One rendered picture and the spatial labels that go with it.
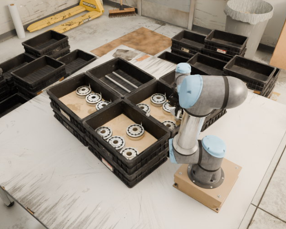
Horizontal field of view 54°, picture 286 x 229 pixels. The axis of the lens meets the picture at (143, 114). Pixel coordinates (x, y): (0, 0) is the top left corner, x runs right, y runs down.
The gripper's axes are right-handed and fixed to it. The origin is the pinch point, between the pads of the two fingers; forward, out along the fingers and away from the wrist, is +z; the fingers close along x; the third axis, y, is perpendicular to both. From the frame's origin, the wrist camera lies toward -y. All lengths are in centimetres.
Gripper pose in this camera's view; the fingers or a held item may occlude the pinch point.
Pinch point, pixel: (179, 117)
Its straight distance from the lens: 164.6
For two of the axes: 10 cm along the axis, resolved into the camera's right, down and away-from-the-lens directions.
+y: -7.0, -5.0, 5.1
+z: 0.0, 7.2, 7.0
